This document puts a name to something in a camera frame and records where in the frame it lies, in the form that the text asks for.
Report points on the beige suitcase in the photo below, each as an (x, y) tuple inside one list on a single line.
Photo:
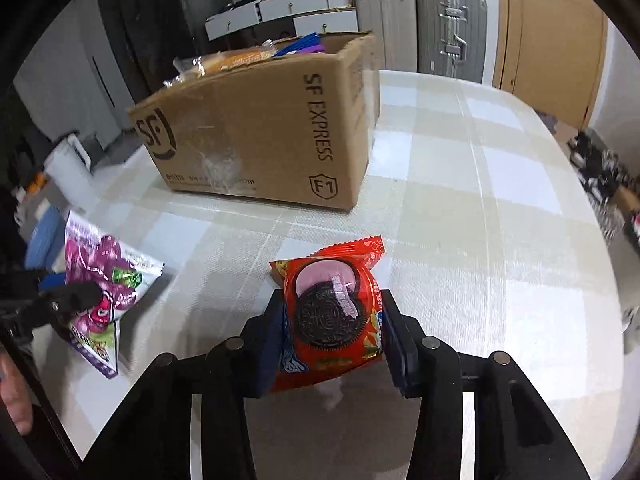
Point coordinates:
[(385, 20)]

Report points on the blue plastic container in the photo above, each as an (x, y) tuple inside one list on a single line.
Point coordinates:
[(45, 240)]

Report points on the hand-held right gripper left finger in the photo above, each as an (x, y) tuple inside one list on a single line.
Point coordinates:
[(267, 355)]

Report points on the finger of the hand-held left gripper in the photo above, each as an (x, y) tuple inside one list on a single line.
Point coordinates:
[(65, 302)]

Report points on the blue cookie packet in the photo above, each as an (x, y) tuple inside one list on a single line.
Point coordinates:
[(297, 42)]

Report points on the black refrigerator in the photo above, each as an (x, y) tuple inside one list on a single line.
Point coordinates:
[(165, 20)]

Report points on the brown cardboard box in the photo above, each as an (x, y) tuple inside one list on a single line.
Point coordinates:
[(250, 135)]

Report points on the red cookie packet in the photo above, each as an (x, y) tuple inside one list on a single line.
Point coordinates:
[(330, 310)]

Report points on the orange cracker packet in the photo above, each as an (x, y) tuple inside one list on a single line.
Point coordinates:
[(225, 60)]

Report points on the white drawer desk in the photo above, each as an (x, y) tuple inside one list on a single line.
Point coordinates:
[(320, 20)]

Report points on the pile of scattered sneakers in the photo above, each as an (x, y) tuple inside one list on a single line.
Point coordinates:
[(600, 175)]

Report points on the person's left hand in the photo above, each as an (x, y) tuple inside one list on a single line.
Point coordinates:
[(15, 395)]

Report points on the white cabinet door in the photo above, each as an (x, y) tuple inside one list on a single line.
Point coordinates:
[(75, 85)]

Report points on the wooden door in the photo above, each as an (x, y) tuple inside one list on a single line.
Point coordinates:
[(550, 50)]

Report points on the white electric kettle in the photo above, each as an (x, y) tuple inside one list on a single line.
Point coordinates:
[(70, 175)]

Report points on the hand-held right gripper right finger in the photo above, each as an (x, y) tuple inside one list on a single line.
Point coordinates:
[(400, 365)]

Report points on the silver suitcase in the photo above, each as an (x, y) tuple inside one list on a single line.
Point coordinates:
[(435, 30)]

